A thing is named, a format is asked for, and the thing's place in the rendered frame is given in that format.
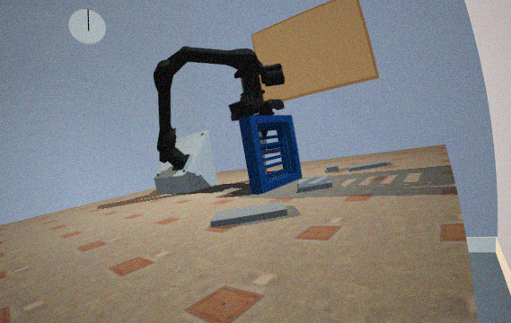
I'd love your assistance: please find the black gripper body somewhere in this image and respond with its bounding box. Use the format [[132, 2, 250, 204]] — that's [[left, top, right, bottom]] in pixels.
[[230, 87, 284, 121]]

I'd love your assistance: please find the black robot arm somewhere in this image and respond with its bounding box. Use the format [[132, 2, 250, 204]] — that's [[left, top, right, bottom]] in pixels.
[[154, 46, 285, 171]]

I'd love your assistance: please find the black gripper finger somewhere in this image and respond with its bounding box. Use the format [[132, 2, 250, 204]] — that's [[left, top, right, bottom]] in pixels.
[[254, 112, 275, 136]]

